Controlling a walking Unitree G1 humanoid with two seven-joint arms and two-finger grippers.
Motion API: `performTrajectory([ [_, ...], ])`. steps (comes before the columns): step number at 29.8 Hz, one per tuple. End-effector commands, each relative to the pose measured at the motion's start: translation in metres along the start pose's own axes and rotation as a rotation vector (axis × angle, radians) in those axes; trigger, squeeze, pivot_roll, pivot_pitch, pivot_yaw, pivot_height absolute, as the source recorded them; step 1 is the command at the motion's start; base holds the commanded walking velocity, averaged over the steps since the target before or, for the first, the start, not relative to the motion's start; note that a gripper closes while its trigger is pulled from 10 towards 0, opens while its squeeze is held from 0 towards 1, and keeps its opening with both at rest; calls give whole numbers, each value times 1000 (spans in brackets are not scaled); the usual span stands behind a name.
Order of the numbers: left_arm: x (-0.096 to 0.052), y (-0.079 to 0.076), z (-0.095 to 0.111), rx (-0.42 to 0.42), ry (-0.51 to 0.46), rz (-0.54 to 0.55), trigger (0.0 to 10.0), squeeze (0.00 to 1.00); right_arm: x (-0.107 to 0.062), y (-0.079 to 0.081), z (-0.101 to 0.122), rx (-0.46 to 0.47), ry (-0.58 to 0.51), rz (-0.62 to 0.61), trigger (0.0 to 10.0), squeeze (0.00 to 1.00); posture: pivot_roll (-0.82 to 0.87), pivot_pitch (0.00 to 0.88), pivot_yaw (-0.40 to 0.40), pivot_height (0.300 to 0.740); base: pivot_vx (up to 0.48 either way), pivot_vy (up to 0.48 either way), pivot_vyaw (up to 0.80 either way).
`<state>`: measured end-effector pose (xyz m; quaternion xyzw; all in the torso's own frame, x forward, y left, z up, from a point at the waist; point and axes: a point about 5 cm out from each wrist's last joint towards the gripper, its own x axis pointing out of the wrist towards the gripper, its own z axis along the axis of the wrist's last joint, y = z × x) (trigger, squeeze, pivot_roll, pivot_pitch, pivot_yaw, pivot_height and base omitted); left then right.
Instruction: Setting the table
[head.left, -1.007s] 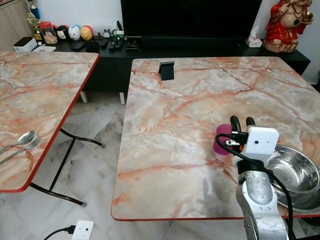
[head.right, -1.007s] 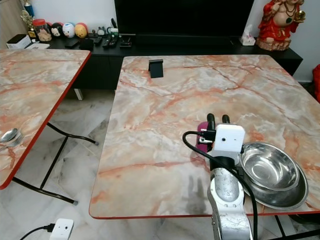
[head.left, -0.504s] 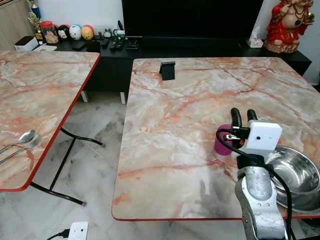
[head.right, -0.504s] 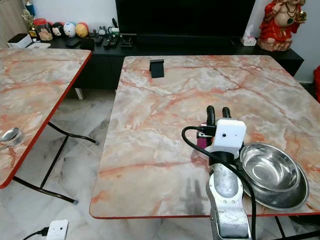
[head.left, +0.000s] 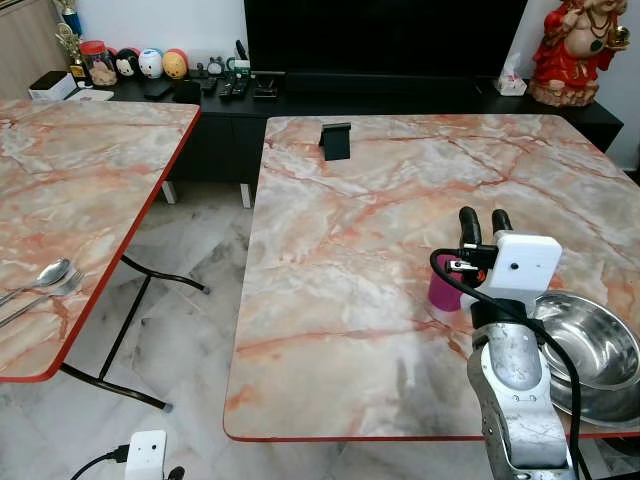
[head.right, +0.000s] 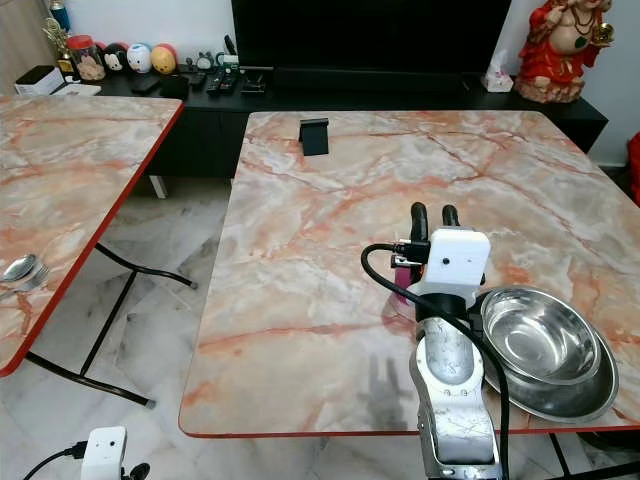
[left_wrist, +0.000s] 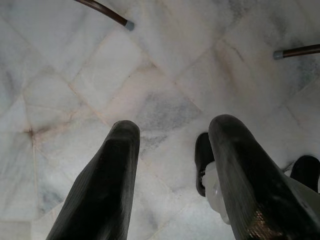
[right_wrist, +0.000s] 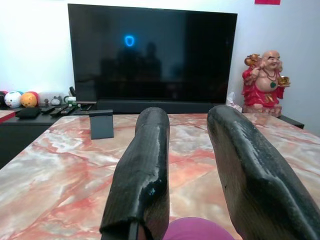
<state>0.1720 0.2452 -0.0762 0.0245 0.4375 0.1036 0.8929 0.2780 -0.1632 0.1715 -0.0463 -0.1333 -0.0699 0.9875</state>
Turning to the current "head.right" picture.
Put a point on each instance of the steel bowl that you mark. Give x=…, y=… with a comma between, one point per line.
x=540, y=335

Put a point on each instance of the yellow egg figurine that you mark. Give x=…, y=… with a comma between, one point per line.
x=164, y=60

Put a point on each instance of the steel plate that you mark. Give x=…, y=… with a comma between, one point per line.
x=575, y=402

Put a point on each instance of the steel spoon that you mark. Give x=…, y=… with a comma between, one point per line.
x=20, y=268

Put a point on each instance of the small grey figurine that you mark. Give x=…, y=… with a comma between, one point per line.
x=197, y=65

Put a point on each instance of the flat white card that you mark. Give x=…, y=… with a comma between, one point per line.
x=78, y=90

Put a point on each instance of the red object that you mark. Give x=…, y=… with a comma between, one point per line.
x=635, y=170

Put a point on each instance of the black television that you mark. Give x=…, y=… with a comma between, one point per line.
x=370, y=32

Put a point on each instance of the steel fork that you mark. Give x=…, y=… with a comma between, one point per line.
x=35, y=277

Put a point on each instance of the white box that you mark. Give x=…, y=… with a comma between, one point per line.
x=40, y=81

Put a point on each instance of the white tissue pack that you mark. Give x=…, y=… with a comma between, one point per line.
x=497, y=76

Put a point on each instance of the green white desk gadget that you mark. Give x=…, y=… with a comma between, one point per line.
x=228, y=57

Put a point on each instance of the clear jar with red lid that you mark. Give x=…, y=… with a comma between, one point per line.
x=86, y=60

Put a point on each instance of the red laughing buddha statue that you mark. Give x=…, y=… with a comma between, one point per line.
x=560, y=55

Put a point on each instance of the black remote control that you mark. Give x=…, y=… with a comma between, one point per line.
x=221, y=83

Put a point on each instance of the pink plastic cup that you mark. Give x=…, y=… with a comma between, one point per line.
x=403, y=285

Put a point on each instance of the black phone stand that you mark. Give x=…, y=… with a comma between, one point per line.
x=315, y=138

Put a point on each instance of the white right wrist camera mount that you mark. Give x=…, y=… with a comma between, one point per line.
x=458, y=262

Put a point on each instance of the black egg figurine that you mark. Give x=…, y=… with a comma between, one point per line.
x=116, y=60

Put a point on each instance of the gold trophy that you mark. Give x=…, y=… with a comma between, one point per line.
x=59, y=35

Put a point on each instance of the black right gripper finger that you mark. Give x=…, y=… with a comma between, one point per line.
x=451, y=217
x=419, y=222

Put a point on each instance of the white egg figurine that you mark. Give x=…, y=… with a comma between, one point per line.
x=139, y=59

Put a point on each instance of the black wallet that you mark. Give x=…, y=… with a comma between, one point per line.
x=145, y=84

